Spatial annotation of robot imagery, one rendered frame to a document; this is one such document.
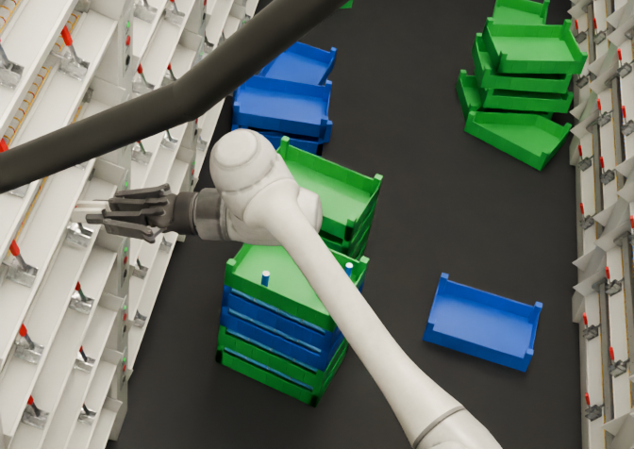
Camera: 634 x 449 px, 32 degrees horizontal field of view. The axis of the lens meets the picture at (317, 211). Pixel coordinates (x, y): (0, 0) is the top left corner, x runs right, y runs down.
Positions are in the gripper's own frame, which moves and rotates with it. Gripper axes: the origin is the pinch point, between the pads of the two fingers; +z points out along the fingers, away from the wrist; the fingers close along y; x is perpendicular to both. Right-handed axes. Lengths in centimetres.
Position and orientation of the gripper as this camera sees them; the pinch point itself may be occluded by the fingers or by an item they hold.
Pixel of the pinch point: (89, 211)
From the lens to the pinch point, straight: 195.9
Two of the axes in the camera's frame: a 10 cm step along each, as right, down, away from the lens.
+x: -1.2, -7.2, -6.8
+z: -9.8, -0.2, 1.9
